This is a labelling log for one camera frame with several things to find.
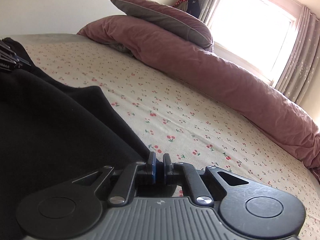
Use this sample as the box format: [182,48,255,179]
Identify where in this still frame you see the black pants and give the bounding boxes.
[0,37,176,240]

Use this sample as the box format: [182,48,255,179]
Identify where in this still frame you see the grey mattress cover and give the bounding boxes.
[1,34,90,46]

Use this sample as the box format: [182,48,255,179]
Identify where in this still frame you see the cherry print bed sheet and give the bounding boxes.
[24,41,319,239]

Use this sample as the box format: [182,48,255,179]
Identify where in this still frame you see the pink duvet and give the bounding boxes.
[79,15,319,177]

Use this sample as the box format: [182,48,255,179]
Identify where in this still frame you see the grey pink pillow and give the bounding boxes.
[110,0,214,52]

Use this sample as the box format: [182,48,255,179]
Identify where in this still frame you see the beige curtain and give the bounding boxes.
[276,6,319,104]

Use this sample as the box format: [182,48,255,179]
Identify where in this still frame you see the hanging clothes in corner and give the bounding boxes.
[173,0,201,18]

